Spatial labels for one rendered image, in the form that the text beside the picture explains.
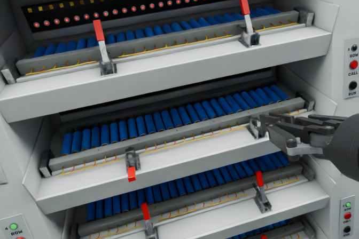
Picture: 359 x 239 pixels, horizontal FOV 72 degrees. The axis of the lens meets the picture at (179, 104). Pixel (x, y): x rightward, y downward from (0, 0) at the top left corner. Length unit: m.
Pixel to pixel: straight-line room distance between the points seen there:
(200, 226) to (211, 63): 0.37
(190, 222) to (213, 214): 0.06
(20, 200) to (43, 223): 0.06
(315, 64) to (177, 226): 0.47
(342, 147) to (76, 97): 0.38
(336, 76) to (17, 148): 0.62
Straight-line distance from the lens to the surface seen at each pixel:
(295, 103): 0.62
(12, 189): 0.54
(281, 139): 0.36
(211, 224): 0.62
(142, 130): 0.55
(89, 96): 0.45
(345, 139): 0.30
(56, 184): 0.54
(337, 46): 0.58
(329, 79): 0.60
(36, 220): 0.56
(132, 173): 0.44
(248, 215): 0.64
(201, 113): 0.57
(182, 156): 0.50
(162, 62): 0.45
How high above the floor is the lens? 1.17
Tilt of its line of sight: 17 degrees down
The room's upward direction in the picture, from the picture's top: 10 degrees counter-clockwise
